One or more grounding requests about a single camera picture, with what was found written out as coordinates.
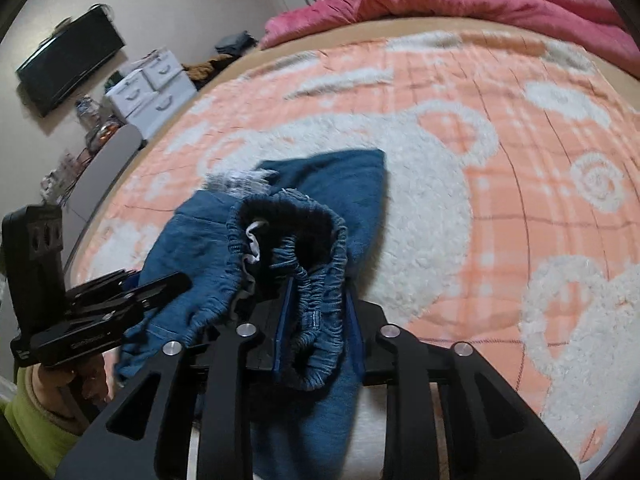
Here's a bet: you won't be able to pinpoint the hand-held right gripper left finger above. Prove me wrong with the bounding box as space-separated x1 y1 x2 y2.
54 280 296 480

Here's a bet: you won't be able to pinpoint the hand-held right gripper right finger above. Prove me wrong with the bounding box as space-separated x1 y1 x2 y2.
344 292 583 480

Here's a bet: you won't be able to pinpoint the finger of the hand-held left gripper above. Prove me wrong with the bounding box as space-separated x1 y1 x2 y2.
65 273 193 319
66 269 142 302

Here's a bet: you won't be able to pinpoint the blue pants with lace hem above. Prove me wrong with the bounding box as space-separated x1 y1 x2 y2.
114 147 388 480

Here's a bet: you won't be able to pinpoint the person's left forearm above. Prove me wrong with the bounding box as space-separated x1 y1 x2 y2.
0 365 96 476

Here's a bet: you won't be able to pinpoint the person's left hand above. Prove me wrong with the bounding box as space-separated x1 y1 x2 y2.
65 355 111 409

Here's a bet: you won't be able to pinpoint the grey desk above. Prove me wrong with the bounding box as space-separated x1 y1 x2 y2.
62 124 146 266

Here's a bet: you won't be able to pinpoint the small desk clutter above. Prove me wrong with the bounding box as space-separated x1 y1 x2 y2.
42 94 122 196

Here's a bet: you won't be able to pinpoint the white drawer unit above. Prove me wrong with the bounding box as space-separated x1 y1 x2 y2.
104 47 198 141

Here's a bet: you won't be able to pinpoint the brown cloth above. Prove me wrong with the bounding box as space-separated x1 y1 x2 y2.
182 55 236 88

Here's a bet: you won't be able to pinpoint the dark clothes pile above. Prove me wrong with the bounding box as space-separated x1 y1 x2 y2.
215 30 258 58

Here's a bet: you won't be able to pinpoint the orange and white bed blanket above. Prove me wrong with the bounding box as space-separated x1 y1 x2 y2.
65 15 640 480

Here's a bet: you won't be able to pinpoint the black wall television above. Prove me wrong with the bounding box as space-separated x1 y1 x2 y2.
15 5 126 118

